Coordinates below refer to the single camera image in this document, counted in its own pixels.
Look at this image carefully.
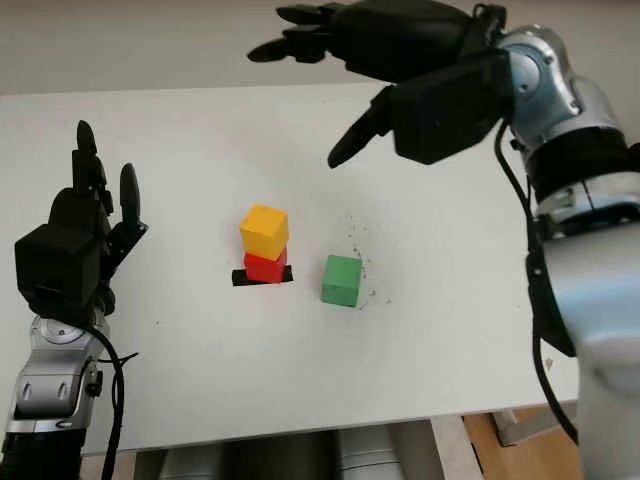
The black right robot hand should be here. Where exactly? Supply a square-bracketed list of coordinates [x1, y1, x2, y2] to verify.
[247, 0, 477, 170]

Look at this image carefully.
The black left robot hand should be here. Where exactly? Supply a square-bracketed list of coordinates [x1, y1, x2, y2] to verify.
[47, 119, 150, 282]

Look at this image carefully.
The yellow block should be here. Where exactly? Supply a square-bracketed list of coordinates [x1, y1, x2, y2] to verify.
[239, 203, 290, 261]

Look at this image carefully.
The red block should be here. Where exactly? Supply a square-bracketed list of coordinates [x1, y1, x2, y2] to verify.
[243, 247, 289, 285]

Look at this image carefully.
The green block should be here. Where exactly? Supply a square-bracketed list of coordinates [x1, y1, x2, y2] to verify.
[320, 254, 363, 307]

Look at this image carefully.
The black tape strip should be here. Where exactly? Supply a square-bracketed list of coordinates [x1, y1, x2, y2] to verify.
[231, 265, 294, 289]

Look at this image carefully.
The grey robot lower body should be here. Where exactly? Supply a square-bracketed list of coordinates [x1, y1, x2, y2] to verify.
[159, 422, 434, 480]

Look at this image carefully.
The grey table leg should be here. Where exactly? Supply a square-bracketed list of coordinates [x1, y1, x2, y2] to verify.
[492, 407, 581, 449]

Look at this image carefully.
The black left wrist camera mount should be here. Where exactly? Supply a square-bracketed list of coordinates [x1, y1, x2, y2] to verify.
[13, 223, 104, 321]

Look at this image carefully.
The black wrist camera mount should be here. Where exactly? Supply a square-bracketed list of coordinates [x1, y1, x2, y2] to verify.
[13, 223, 104, 321]
[389, 49, 516, 166]

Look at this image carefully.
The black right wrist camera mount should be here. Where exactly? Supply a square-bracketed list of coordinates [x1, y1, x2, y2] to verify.
[389, 49, 516, 166]

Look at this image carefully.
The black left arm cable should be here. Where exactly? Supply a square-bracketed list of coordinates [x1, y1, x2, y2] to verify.
[84, 324, 140, 480]

